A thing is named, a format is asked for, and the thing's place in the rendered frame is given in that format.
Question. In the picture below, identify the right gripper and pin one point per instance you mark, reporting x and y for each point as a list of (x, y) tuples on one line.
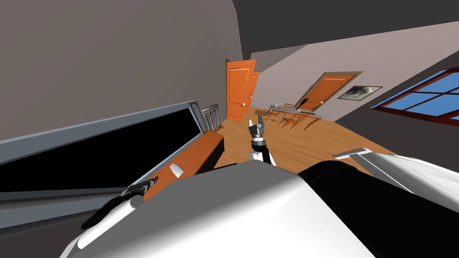
[(258, 130)]

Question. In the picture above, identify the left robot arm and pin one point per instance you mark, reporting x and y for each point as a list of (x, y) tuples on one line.
[(107, 216)]

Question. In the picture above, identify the orange door brown frame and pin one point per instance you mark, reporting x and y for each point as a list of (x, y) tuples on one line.
[(322, 91)]

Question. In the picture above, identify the white radiator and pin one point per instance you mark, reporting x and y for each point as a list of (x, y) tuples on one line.
[(211, 117)]

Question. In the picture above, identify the grey dining table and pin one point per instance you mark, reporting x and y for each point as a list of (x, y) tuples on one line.
[(292, 110)]

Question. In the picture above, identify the orange wooden sideboard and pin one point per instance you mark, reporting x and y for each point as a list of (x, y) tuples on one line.
[(195, 152)]

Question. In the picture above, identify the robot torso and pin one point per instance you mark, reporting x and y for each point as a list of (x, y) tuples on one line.
[(229, 215)]

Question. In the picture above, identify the large orange door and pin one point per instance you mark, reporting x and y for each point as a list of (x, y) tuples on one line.
[(236, 89)]

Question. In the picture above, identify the framed wall picture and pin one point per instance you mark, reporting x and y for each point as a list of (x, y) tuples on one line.
[(359, 93)]

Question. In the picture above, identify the red framed window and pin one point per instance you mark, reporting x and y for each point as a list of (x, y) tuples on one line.
[(426, 98)]

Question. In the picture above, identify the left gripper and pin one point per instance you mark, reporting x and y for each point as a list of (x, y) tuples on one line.
[(140, 187)]

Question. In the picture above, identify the black television grey frame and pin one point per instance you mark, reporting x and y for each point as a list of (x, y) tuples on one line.
[(93, 154)]

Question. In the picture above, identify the wooden chair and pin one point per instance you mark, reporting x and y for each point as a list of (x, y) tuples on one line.
[(292, 121), (274, 115)]

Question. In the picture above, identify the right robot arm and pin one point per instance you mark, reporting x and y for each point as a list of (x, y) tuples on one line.
[(376, 211)]

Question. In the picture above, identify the narrow orange door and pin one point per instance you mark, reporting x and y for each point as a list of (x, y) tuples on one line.
[(253, 87)]

